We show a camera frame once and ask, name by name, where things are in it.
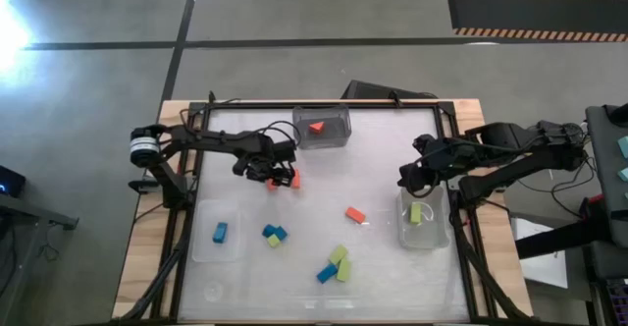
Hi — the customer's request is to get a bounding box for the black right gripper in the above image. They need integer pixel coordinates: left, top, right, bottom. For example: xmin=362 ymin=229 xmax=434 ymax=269
xmin=397 ymin=133 xmax=445 ymax=195

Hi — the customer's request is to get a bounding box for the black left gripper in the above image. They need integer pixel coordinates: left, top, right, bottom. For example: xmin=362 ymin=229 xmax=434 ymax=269
xmin=232 ymin=136 xmax=298 ymax=189

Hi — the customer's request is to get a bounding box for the blue foam block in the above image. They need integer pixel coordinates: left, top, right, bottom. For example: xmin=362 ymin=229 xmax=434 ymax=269
xmin=212 ymin=221 xmax=230 ymax=245

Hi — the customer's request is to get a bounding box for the blue foam cylinder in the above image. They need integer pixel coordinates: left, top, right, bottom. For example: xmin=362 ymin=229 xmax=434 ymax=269
xmin=316 ymin=262 xmax=340 ymax=285

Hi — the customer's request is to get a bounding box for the clear plastic bin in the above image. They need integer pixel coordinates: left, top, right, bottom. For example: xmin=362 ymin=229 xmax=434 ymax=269
xmin=291 ymin=104 xmax=352 ymax=150
xmin=395 ymin=184 xmax=451 ymax=251
xmin=190 ymin=198 xmax=246 ymax=263

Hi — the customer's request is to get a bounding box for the black bar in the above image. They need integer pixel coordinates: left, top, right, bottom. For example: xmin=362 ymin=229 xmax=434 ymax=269
xmin=514 ymin=212 xmax=617 ymax=261

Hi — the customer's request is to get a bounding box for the white paper sheet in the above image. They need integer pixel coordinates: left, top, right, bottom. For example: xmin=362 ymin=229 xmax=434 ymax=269
xmin=509 ymin=216 xmax=570 ymax=290

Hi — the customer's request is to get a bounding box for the black hazard-striped floor mat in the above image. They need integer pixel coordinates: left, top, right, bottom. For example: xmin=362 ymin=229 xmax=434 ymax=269
xmin=445 ymin=0 xmax=628 ymax=43

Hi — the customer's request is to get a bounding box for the dark storage crate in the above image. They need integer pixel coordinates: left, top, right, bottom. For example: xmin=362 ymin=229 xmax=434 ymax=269
xmin=605 ymin=276 xmax=628 ymax=326

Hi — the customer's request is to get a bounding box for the black computer with blue light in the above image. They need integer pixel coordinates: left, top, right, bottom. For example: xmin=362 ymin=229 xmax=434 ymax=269
xmin=0 ymin=164 xmax=26 ymax=198

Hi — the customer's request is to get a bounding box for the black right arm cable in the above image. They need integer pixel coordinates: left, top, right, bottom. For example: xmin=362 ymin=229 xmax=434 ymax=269
xmin=410 ymin=178 xmax=438 ymax=200

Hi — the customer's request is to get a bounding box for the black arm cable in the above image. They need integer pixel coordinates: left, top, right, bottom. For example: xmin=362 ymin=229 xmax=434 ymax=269
xmin=247 ymin=119 xmax=301 ymax=146
xmin=410 ymin=178 xmax=438 ymax=200

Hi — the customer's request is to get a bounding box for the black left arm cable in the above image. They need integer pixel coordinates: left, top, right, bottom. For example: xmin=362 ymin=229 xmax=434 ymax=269
xmin=247 ymin=119 xmax=301 ymax=146

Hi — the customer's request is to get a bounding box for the black metal table frame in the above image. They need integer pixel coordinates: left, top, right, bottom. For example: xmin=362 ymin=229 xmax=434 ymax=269
xmin=115 ymin=98 xmax=534 ymax=325

